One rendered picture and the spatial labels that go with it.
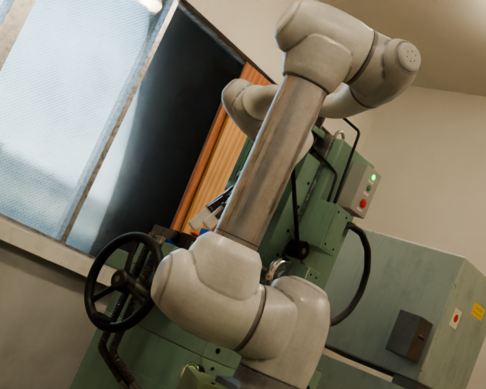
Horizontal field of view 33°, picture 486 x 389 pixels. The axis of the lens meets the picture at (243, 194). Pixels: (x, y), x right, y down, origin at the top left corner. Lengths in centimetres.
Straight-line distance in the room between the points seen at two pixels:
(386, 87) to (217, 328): 63
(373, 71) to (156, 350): 105
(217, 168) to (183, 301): 251
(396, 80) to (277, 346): 62
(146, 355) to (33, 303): 143
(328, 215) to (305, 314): 91
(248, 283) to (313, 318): 16
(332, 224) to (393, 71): 92
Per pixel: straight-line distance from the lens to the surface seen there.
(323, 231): 262
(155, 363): 241
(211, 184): 414
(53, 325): 391
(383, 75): 183
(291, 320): 175
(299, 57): 178
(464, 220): 493
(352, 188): 275
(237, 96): 231
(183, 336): 236
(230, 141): 421
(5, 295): 370
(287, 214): 264
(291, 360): 176
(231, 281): 170
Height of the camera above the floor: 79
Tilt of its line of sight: 9 degrees up
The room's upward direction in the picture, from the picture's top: 24 degrees clockwise
